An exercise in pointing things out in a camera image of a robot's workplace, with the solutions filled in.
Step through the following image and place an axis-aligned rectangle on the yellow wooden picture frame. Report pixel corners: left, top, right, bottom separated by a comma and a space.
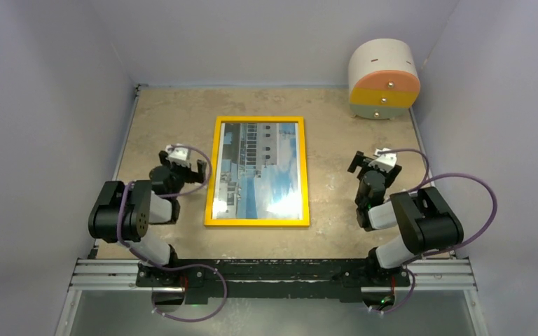
204, 116, 310, 228

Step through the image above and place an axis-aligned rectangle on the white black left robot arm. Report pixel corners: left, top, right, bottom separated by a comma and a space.
88, 144, 212, 286

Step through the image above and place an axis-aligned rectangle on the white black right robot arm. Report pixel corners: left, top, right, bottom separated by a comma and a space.
347, 149, 464, 285

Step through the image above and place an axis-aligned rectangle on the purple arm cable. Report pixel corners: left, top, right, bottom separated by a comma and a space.
367, 148, 499, 316
116, 145, 228, 324

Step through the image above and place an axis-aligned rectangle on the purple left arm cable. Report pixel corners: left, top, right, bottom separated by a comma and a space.
116, 145, 228, 324

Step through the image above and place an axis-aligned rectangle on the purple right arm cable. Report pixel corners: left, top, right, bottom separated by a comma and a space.
367, 148, 499, 316

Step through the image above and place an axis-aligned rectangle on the round three-drawer cabinet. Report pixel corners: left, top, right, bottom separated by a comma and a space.
347, 38, 420, 120

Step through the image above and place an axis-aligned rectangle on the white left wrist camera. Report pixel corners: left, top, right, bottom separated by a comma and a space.
165, 143, 191, 167

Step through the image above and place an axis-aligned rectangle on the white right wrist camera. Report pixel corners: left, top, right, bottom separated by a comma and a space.
370, 148, 397, 172

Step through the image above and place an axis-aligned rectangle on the clear acrylic sheet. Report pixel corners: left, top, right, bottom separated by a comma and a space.
215, 122, 303, 221

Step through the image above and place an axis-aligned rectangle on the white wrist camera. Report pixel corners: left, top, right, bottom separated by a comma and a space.
370, 148, 397, 172
165, 143, 191, 167

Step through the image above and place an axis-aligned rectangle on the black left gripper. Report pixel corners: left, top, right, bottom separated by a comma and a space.
160, 151, 205, 200

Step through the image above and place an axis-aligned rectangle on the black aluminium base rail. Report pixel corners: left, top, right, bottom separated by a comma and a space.
70, 259, 476, 307

